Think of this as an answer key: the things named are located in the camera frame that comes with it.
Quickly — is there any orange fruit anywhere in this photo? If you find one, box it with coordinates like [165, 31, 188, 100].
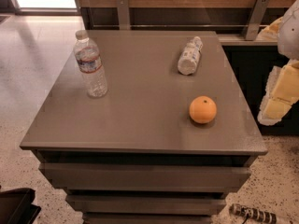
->
[189, 96, 217, 124]

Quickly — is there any left metal bracket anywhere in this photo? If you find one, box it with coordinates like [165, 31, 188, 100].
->
[116, 0, 131, 30]

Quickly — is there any black object on floor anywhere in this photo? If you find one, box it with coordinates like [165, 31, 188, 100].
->
[0, 188, 41, 224]

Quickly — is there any striped cable on floor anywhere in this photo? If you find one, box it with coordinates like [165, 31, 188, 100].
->
[229, 203, 278, 224]

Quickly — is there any clear upright water bottle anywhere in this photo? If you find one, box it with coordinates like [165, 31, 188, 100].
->
[73, 30, 108, 98]

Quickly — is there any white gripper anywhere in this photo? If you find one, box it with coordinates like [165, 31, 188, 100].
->
[257, 0, 299, 126]

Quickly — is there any blue label plastic bottle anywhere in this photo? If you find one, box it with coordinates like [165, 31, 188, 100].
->
[178, 36, 203, 76]

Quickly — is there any grey drawer cabinet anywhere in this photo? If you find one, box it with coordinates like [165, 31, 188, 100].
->
[21, 31, 266, 224]

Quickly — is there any right metal bracket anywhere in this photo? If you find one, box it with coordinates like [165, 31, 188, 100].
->
[243, 0, 270, 41]

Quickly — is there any metal bracket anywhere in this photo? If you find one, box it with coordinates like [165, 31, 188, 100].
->
[243, 0, 270, 41]
[116, 0, 131, 30]

